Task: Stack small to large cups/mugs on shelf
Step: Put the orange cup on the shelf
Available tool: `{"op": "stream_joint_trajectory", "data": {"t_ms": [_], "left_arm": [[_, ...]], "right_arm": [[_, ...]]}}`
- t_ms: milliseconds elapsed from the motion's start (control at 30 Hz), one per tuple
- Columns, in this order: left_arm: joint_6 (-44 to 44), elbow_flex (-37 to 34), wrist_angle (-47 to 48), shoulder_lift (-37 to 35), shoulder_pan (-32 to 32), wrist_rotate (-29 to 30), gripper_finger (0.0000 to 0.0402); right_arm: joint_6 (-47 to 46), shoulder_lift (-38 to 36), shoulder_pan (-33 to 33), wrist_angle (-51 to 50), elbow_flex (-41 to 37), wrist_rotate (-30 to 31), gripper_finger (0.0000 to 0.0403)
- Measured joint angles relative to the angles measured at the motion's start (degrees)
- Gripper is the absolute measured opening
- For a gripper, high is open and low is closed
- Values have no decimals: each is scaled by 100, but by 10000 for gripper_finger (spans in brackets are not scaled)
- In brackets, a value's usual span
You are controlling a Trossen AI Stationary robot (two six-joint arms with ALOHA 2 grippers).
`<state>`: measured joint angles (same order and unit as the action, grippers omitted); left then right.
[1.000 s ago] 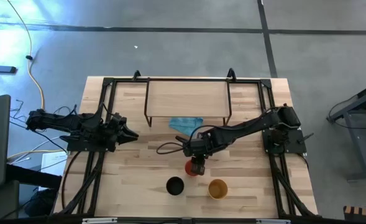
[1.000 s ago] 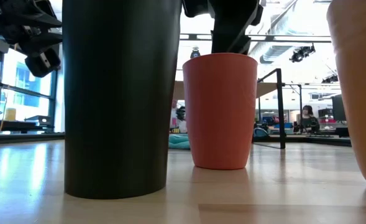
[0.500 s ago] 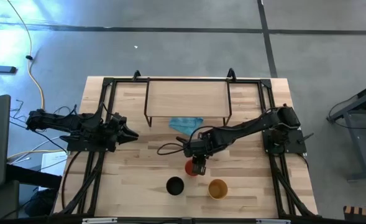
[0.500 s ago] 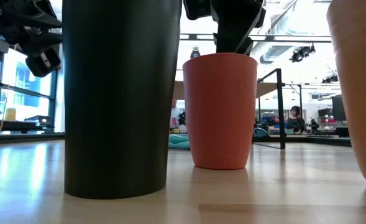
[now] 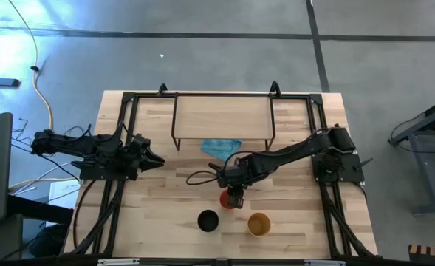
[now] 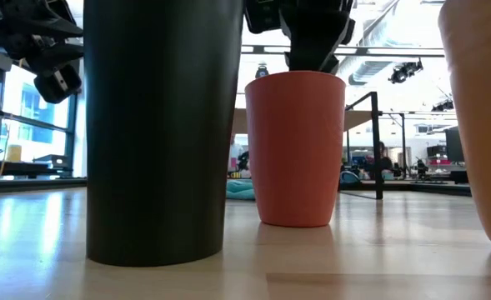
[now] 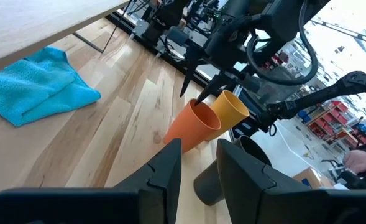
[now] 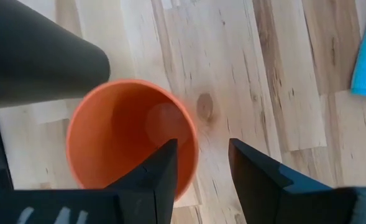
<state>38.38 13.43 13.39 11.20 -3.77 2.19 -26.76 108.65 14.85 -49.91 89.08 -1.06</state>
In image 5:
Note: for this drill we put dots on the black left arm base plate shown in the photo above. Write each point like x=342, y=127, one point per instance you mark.
x=102, y=173

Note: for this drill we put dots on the large black cup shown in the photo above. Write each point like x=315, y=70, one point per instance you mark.
x=208, y=221

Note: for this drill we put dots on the blue cloth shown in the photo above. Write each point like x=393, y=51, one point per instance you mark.
x=217, y=147

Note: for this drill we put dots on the wooden shelf with black legs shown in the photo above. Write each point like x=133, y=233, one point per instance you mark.
x=222, y=118

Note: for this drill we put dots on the small orange cup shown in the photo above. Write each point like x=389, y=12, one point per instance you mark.
x=223, y=199

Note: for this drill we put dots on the black bag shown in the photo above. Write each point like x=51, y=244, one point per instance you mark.
x=49, y=242

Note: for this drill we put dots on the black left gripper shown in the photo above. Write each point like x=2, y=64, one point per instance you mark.
x=137, y=151

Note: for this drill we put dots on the black aluminium table frame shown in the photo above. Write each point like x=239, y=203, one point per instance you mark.
x=329, y=214

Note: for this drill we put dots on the grey metal cart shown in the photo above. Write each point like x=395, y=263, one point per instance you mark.
x=429, y=147

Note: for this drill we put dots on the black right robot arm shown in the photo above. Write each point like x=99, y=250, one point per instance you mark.
x=294, y=147

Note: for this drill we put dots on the white paper sheet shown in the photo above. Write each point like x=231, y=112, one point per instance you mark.
x=64, y=190

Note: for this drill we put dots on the medium yellow cup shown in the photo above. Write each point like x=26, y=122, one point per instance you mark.
x=259, y=224

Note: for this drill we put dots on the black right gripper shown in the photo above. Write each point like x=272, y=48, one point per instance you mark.
x=232, y=177

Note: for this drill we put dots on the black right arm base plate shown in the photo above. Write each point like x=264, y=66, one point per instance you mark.
x=350, y=166

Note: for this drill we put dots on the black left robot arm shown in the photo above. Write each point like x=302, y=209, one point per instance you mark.
x=73, y=144

